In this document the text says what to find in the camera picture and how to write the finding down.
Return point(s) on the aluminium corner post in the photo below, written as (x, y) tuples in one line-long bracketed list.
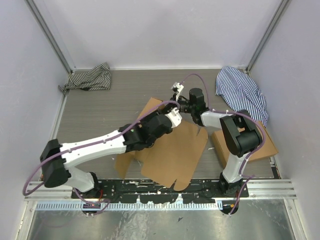
[(280, 10), (51, 37)]

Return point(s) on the white slotted cable duct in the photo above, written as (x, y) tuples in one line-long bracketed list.
[(78, 205)]

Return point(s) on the folded brown cardboard box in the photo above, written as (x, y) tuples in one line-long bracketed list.
[(268, 150)]

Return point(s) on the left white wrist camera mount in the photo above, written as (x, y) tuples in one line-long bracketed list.
[(174, 117)]

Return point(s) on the left aluminium corner post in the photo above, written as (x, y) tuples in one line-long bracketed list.
[(51, 37)]

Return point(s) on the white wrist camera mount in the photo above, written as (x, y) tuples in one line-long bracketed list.
[(174, 117), (177, 89)]

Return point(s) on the brown cardboard box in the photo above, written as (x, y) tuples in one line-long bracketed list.
[(268, 150), (173, 158)]

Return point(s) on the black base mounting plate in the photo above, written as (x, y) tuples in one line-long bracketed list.
[(130, 191)]

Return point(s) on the right aluminium corner post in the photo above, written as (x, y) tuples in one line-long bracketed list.
[(280, 10)]

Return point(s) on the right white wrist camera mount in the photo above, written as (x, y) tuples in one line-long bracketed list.
[(177, 89)]

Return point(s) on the aluminium front rail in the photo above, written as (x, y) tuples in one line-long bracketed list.
[(256, 188)]

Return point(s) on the black white striped cloth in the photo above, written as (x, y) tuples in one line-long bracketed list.
[(96, 79)]

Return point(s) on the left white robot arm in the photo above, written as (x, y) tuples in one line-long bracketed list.
[(59, 161)]

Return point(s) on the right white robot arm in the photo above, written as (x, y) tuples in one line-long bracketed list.
[(240, 132)]

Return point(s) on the blue white striped cloth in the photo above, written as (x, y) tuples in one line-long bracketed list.
[(240, 92)]

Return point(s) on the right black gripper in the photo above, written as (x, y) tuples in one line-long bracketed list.
[(180, 98)]

